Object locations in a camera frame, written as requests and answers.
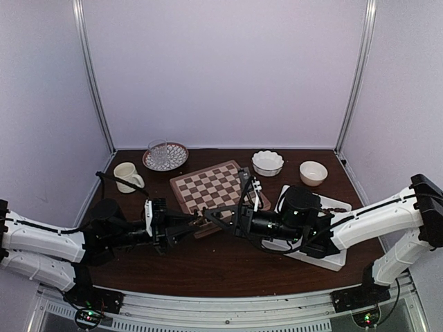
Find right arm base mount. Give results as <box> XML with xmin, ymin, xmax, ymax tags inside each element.
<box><xmin>330</xmin><ymin>285</ymin><xmax>390</xmax><ymax>329</ymax></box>

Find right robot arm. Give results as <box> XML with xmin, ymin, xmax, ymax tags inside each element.
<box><xmin>202</xmin><ymin>174</ymin><xmax>442</xmax><ymax>307</ymax></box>

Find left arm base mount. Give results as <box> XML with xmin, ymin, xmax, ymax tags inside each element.
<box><xmin>59</xmin><ymin>286</ymin><xmax>124</xmax><ymax>331</ymax></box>

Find dark chess pieces pile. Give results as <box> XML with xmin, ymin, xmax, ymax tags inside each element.
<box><xmin>320</xmin><ymin>207</ymin><xmax>347</xmax><ymax>214</ymax></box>

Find clear drinking glass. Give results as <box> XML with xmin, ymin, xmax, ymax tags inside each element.
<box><xmin>148</xmin><ymin>139</ymin><xmax>168</xmax><ymax>165</ymax></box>

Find wooden chess board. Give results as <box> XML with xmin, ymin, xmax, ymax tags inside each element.
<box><xmin>169</xmin><ymin>159</ymin><xmax>271</xmax><ymax>239</ymax></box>

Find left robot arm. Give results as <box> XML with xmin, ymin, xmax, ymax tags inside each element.
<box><xmin>1</xmin><ymin>199</ymin><xmax>198</xmax><ymax>313</ymax></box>

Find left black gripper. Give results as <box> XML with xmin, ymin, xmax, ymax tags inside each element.
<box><xmin>108</xmin><ymin>207</ymin><xmax>200</xmax><ymax>255</ymax></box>

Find left aluminium frame post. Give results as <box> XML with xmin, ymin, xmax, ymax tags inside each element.
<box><xmin>72</xmin><ymin>0</ymin><xmax>116</xmax><ymax>154</ymax></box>

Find aluminium frame post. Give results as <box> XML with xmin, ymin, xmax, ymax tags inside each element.
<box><xmin>334</xmin><ymin>0</ymin><xmax>377</xmax><ymax>156</ymax></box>
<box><xmin>72</xmin><ymin>0</ymin><xmax>116</xmax><ymax>154</ymax></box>

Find cream ribbed mug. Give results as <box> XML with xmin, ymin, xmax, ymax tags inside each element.
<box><xmin>114</xmin><ymin>162</ymin><xmax>145</xmax><ymax>194</ymax></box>

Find patterned ceramic plate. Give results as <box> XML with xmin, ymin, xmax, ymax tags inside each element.
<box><xmin>142</xmin><ymin>142</ymin><xmax>189</xmax><ymax>172</ymax></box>

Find black cable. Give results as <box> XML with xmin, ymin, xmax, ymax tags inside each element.
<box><xmin>248</xmin><ymin>221</ymin><xmax>333</xmax><ymax>257</ymax></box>
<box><xmin>96</xmin><ymin>171</ymin><xmax>150</xmax><ymax>200</ymax></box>

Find front aluminium rail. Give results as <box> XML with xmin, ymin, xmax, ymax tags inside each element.
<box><xmin>25</xmin><ymin>277</ymin><xmax>431</xmax><ymax>331</ymax></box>

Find white foam tray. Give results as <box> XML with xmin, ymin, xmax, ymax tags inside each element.
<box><xmin>275</xmin><ymin>185</ymin><xmax>353</xmax><ymax>271</ymax></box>

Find white fluted bowl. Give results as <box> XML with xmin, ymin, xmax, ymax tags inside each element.
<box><xmin>251</xmin><ymin>150</ymin><xmax>284</xmax><ymax>177</ymax></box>

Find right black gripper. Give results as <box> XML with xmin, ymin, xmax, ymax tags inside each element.
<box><xmin>204</xmin><ymin>205</ymin><xmax>302</xmax><ymax>243</ymax></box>

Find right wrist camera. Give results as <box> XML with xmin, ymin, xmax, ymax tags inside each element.
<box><xmin>237</xmin><ymin>167</ymin><xmax>264</xmax><ymax>212</ymax></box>

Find right aluminium frame post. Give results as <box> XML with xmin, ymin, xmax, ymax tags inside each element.
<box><xmin>334</xmin><ymin>0</ymin><xmax>377</xmax><ymax>156</ymax></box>

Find cream round bowl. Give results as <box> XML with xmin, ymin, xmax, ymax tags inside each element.
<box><xmin>299</xmin><ymin>160</ymin><xmax>328</xmax><ymax>187</ymax></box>

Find left black cable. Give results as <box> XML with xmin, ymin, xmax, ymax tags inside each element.
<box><xmin>96</xmin><ymin>171</ymin><xmax>150</xmax><ymax>200</ymax></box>

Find right black cable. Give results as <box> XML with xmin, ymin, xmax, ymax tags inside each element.
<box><xmin>248</xmin><ymin>221</ymin><xmax>333</xmax><ymax>257</ymax></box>

